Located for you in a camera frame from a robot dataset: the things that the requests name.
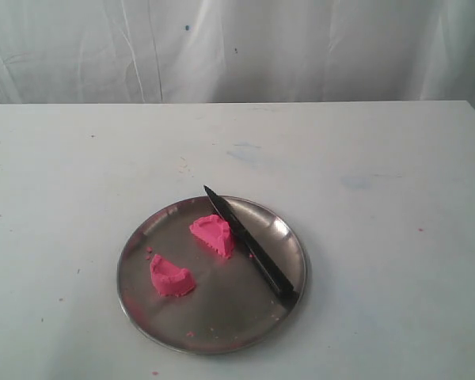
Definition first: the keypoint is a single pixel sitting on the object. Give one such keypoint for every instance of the pink dough half piece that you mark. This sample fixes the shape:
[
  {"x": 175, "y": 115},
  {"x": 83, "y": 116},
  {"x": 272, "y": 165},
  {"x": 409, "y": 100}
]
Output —
[{"x": 214, "y": 232}]

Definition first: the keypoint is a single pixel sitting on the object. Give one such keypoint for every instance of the pink dough lump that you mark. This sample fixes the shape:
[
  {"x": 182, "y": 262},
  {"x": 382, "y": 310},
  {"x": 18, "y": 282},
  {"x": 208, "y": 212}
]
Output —
[{"x": 170, "y": 280}]

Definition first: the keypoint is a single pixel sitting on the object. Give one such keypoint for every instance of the black kitchen knife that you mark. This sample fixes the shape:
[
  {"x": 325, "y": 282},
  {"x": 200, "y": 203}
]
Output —
[{"x": 278, "y": 282}]

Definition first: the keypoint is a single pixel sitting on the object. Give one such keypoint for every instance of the small pink dough crumb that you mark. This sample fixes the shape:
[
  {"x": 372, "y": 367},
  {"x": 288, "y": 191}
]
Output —
[{"x": 148, "y": 253}]

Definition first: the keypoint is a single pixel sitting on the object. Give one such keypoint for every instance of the white backdrop curtain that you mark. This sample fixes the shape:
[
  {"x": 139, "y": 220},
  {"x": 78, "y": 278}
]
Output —
[{"x": 238, "y": 51}]

